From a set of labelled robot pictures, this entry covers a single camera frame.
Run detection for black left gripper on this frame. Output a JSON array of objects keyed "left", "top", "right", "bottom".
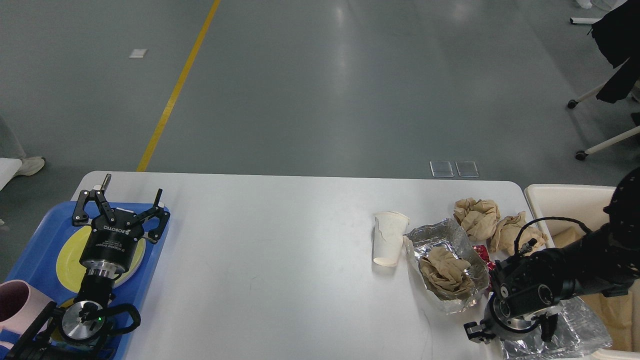
[{"left": 71, "top": 174, "right": 171, "bottom": 280}]

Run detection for white desk frame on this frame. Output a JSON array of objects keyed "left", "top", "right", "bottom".
[{"left": 569, "top": 17, "right": 602, "bottom": 25}]

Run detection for yellow plastic plate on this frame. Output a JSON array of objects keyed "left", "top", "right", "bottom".
[{"left": 56, "top": 225, "right": 146, "bottom": 294}]

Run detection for brown paper bag in bin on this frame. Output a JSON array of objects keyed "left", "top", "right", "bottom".
[{"left": 551, "top": 227, "right": 585, "bottom": 248}]

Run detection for red foil wrapper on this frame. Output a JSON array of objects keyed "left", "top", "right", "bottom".
[{"left": 472, "top": 244, "right": 496, "bottom": 272}]

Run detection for cream plastic bin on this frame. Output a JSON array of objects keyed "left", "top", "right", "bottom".
[{"left": 525, "top": 184, "right": 640, "bottom": 360}]

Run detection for pink ribbed mug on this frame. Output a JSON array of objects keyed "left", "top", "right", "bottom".
[{"left": 0, "top": 279, "right": 53, "bottom": 357}]

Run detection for crumpled beige napkin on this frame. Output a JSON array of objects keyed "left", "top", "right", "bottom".
[
  {"left": 454, "top": 197, "right": 501, "bottom": 242},
  {"left": 488, "top": 210, "right": 549, "bottom": 256}
]

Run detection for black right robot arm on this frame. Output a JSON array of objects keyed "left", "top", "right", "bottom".
[{"left": 464, "top": 168, "right": 640, "bottom": 344}]

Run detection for brown paper bag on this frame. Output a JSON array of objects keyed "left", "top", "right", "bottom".
[
  {"left": 551, "top": 227, "right": 585, "bottom": 248},
  {"left": 580, "top": 292, "right": 633, "bottom": 352}
]

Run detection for crumpled brown napkin in foil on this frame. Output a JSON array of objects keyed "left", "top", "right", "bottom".
[{"left": 419, "top": 246, "right": 474, "bottom": 301}]

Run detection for aluminium foil tray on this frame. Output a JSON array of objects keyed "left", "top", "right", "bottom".
[{"left": 405, "top": 218, "right": 490, "bottom": 314}]

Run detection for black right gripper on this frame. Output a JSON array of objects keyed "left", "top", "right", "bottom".
[{"left": 463, "top": 295, "right": 561, "bottom": 344}]

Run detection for white shoe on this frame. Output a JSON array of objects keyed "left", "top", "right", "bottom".
[{"left": 13, "top": 156, "right": 46, "bottom": 178}]

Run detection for black jacket on chair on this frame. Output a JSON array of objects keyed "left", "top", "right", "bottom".
[{"left": 590, "top": 0, "right": 640, "bottom": 104}]

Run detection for floor outlet plates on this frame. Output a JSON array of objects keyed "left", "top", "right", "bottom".
[{"left": 429, "top": 161, "right": 480, "bottom": 178}]

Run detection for clear plastic wrap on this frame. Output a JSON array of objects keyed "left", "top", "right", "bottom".
[{"left": 500, "top": 297, "right": 613, "bottom": 360}]

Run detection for beige office chair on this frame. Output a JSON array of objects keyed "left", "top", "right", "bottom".
[{"left": 566, "top": 80, "right": 640, "bottom": 162}]

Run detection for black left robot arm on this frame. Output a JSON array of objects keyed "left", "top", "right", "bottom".
[{"left": 1, "top": 174, "right": 170, "bottom": 360}]

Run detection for white paper cup lying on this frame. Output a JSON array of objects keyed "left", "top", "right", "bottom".
[{"left": 372, "top": 211, "right": 410, "bottom": 267}]

